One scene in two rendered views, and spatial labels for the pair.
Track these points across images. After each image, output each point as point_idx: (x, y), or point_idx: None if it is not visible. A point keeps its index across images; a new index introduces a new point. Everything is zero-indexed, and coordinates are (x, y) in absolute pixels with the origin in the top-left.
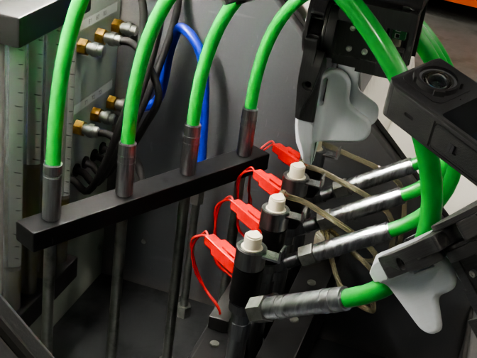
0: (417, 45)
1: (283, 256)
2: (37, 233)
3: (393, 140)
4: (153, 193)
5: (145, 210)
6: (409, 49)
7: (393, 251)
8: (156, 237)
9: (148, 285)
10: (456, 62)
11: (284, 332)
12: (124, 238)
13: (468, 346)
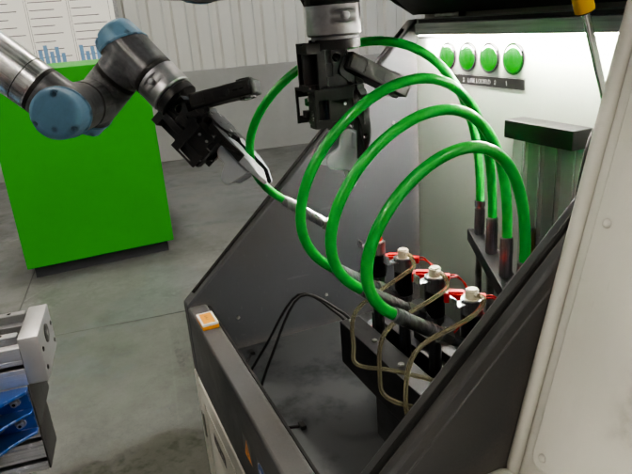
0: (316, 122)
1: (359, 245)
2: (467, 229)
3: (464, 352)
4: (485, 260)
5: (483, 268)
6: (296, 105)
7: None
8: None
9: None
10: None
11: (394, 355)
12: (486, 282)
13: (309, 465)
